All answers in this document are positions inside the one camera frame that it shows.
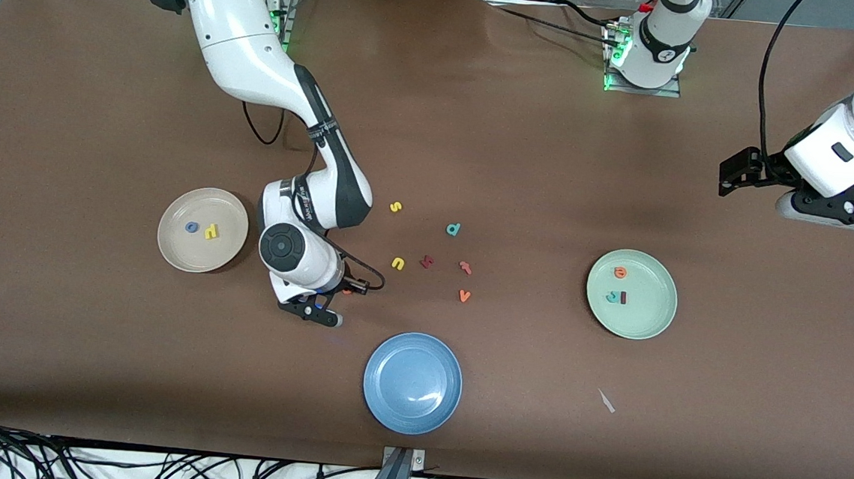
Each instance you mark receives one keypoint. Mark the light green plate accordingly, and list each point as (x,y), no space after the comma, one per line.
(647,315)

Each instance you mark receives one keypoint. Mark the beige brown plate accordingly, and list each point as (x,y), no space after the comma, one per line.
(200,254)

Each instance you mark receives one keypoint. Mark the yellow letter u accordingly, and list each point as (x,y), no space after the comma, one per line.
(394,262)

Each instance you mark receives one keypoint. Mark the maroon letter k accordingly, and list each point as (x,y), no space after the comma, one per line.
(428,261)

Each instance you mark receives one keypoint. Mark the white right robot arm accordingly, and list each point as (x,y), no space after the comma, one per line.
(238,31)

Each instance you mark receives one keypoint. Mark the teal letter p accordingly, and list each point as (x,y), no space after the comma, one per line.
(453,229)

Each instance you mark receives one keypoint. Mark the orange letter v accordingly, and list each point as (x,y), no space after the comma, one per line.
(464,299)

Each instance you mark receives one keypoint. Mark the brown table cover sheet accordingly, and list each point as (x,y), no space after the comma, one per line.
(90,321)

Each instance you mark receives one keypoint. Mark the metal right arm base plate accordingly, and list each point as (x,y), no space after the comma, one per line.
(291,5)

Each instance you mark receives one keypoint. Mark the blue plate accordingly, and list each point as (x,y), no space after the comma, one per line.
(412,383)

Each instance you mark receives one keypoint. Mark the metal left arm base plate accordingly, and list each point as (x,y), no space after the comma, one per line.
(644,92)

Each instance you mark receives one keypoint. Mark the small white paper scrap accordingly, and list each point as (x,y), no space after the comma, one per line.
(606,401)

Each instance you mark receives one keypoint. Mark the yellow letter h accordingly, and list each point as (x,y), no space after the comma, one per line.
(211,233)

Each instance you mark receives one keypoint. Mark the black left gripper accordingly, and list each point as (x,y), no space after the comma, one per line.
(766,168)

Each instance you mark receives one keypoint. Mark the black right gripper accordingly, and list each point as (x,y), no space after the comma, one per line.
(342,282)

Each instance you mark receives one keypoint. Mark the blue letter o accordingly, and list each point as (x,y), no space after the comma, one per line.
(187,226)

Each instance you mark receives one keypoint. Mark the orange letter e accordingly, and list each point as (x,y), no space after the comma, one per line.
(618,272)

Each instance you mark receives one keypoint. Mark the teal letter c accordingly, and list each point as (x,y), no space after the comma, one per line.
(610,297)

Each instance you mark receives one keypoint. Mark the red letter t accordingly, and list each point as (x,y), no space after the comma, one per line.
(466,267)

